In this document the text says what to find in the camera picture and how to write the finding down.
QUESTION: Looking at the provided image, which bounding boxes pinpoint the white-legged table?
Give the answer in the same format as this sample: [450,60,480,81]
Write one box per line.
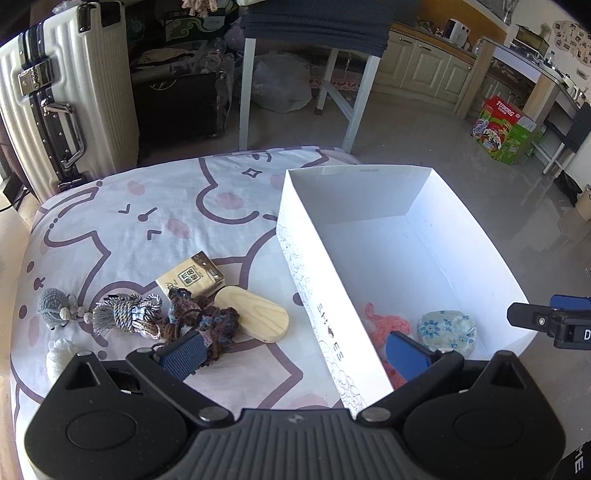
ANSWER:
[238,36,384,155]

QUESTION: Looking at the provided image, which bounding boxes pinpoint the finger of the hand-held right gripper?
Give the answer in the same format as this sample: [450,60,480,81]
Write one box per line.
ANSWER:
[507,302,591,350]
[550,295,591,312]

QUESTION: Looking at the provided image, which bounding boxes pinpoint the patterned floor rug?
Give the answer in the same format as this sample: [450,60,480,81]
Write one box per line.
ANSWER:
[318,78,366,92]

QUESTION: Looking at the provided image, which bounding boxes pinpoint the black chair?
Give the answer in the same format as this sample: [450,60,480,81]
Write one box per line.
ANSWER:
[531,102,591,175]

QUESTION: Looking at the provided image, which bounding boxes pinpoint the clear plastic bag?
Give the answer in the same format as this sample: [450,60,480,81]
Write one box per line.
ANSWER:
[252,52,315,114]

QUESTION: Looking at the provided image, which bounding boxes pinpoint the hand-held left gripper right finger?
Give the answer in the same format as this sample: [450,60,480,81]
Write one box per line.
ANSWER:
[356,330,527,425]

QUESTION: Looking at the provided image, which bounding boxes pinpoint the green patterned bag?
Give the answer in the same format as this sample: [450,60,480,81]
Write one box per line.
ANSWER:
[157,13,232,48]

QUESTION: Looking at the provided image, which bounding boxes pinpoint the yellow tissue packet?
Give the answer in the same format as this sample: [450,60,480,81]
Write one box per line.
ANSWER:
[156,250,225,299]

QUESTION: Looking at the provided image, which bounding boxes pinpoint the pink crochet piece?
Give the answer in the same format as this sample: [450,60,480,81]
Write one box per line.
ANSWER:
[365,302,414,389]

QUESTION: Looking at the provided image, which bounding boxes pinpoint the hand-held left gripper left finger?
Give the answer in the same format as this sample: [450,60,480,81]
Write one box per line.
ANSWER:
[54,330,235,428]

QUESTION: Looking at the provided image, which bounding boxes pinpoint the grey knitted toy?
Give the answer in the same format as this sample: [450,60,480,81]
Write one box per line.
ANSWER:
[37,288,93,329]

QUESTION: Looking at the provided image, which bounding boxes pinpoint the printed blanket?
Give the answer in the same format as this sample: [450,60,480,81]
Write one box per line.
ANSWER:
[9,148,370,462]

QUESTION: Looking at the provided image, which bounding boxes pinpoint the cream kitchen cabinets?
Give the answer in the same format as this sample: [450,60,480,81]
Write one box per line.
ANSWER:
[374,21,476,117]

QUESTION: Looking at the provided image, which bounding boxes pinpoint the wooden bar counter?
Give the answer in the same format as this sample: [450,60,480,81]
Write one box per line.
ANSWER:
[455,36,583,126]

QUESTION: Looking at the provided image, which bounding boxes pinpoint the multicoloured crochet scrunchie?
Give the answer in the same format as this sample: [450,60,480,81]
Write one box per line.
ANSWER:
[166,287,241,368]

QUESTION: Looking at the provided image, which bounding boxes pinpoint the oval wooden block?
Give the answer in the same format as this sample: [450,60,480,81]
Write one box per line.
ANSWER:
[213,286,290,344]

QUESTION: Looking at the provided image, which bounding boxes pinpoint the green beer carton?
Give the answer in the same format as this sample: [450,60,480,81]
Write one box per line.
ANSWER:
[470,96,546,166]

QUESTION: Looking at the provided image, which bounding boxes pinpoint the pink fringe tassel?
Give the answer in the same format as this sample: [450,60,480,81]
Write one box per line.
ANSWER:
[182,0,219,17]

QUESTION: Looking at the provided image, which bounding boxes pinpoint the white shoe box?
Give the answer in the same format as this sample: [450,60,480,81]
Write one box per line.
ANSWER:
[276,165,539,412]

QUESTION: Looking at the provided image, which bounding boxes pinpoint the grey striped rope toy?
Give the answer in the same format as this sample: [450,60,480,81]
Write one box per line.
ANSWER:
[91,294,169,341]

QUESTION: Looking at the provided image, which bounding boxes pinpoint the white kitchen appliance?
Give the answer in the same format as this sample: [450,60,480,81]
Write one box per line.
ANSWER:
[442,18,472,47]

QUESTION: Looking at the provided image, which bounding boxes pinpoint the blue floral pouch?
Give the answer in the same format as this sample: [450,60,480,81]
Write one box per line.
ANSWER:
[417,310,476,358]

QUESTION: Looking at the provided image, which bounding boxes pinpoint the black cable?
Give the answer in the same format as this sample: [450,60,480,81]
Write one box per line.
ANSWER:
[0,178,25,213]

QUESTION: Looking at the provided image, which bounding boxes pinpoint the black bag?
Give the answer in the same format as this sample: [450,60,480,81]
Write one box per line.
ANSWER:
[131,69,232,160]

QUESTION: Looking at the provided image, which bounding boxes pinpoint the white ribbed suitcase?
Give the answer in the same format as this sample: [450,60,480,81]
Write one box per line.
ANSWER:
[0,0,141,204]

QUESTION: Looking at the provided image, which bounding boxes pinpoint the white yarn ball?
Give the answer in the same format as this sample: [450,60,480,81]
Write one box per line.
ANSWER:
[46,339,80,384]

